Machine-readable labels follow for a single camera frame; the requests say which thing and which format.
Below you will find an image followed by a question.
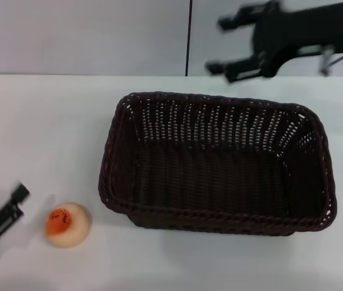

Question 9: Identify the cream bun with orange top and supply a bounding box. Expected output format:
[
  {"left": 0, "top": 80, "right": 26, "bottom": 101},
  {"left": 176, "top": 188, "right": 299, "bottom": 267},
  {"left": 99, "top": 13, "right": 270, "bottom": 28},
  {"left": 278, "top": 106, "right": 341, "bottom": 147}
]
[{"left": 44, "top": 201, "right": 93, "bottom": 249}]

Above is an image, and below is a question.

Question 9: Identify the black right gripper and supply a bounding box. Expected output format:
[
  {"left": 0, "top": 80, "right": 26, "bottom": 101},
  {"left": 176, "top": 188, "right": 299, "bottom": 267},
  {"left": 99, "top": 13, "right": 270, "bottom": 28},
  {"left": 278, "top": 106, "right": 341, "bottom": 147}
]
[{"left": 204, "top": 0, "right": 343, "bottom": 83}]

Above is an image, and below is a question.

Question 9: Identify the grey right gripper cable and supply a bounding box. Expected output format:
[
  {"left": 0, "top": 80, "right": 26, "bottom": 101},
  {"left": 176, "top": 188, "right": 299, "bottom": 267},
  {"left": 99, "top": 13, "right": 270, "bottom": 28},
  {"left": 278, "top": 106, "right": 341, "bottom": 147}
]
[{"left": 319, "top": 45, "right": 343, "bottom": 77}]

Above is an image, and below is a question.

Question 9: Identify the black wicker basket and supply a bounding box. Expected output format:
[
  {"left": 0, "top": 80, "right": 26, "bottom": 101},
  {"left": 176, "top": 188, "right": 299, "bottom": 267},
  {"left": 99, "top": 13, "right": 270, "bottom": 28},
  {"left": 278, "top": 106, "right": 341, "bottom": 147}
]
[{"left": 97, "top": 92, "right": 339, "bottom": 238}]

